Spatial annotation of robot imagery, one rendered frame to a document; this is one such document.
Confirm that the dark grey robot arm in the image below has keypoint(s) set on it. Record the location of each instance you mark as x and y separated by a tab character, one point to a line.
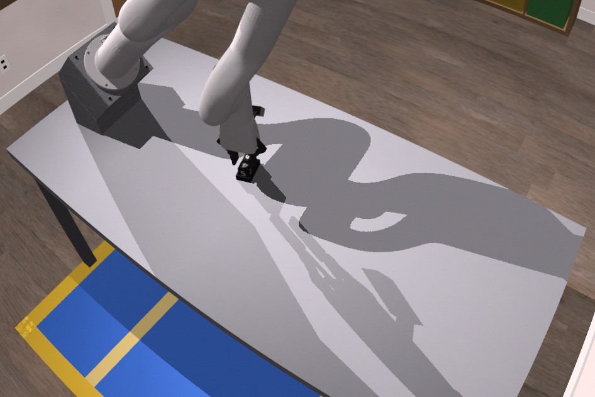
142	23

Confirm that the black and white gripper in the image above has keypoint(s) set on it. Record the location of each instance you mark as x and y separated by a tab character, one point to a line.
244	139

